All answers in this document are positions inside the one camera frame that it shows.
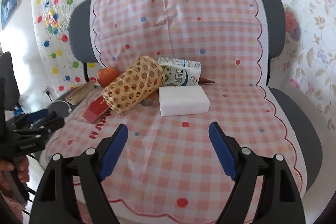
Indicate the pink checkered cloth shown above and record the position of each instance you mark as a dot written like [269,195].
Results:
[168,171]

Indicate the green white milk carton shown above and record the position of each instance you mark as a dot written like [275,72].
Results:
[180,72]

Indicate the woven bamboo basket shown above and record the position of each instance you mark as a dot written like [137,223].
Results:
[139,81]

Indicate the brown pointed object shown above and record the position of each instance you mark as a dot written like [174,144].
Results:
[202,80]

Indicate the red apple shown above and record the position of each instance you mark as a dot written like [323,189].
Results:
[106,76]

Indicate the floral pattern sheet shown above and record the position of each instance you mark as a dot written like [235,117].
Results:
[310,44]

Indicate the grey office chair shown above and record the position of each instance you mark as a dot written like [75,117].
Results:
[306,134]

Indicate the red yellow snack box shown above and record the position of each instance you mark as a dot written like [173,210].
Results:
[96,109]

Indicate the person's left hand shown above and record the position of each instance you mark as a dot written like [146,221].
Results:
[23,172]

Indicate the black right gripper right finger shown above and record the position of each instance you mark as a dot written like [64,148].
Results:
[279,200]

